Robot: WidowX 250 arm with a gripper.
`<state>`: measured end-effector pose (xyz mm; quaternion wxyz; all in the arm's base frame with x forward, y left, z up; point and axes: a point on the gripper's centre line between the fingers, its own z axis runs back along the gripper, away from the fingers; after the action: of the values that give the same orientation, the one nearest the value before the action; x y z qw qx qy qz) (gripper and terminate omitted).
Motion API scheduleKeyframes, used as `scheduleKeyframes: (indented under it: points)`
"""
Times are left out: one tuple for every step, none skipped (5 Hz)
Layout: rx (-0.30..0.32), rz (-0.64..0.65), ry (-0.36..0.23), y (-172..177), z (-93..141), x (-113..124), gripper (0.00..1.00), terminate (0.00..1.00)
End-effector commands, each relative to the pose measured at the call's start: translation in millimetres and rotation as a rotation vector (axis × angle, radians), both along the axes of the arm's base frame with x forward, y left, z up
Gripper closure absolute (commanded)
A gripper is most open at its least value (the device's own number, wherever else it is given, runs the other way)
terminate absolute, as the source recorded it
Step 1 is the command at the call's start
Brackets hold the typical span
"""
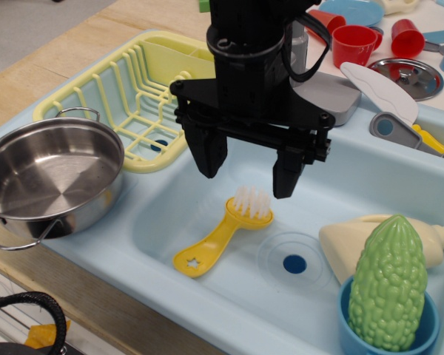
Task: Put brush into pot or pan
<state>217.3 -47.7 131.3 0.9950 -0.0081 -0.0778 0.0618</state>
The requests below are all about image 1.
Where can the light blue utensil handle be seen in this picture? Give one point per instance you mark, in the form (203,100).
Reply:
(436,37)

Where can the blue plastic plate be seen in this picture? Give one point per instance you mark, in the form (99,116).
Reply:
(365,13)

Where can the cream plastic soap bottle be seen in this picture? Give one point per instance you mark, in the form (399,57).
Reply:
(343,243)

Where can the green plastic block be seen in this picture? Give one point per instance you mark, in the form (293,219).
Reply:
(204,6)

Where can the red plastic cup right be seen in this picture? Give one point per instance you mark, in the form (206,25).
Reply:
(406,40)

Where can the yellow dish brush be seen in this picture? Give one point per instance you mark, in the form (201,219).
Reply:
(249,209)

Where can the green bitter melon toy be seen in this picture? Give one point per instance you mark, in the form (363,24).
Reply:
(388,288)

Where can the silver metal pot lid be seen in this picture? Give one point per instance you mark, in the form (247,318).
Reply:
(419,80)

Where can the white plastic knife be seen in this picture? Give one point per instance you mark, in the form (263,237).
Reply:
(382,92)

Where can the yellow tape piece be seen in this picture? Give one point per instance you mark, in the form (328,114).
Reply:
(41,336)

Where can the red plastic cup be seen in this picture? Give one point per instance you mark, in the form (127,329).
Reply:
(406,40)
(330,20)

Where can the light blue toy sink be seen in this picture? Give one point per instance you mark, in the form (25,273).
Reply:
(272,291)

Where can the yellow dish drying rack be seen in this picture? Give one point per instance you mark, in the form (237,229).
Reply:
(129,89)

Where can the blue plastic cup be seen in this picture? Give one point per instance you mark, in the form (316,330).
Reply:
(426,334)

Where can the grey plastic utensil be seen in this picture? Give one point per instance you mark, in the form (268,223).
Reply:
(389,127)

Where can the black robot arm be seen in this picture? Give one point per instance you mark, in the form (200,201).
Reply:
(260,21)

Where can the cream plastic toy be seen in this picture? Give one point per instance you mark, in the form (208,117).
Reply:
(398,6)

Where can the red cup with handle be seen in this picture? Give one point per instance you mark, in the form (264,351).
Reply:
(354,44)

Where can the red plastic cup back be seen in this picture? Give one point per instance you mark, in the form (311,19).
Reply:
(330,20)

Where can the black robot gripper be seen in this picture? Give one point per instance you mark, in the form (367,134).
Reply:
(251,99)

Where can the grey toy faucet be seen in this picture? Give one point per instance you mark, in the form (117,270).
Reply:
(338,96)

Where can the yellow plastic utensil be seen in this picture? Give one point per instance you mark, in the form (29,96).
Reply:
(429,139)

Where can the stainless steel pan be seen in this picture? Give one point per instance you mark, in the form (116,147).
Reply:
(58,176)

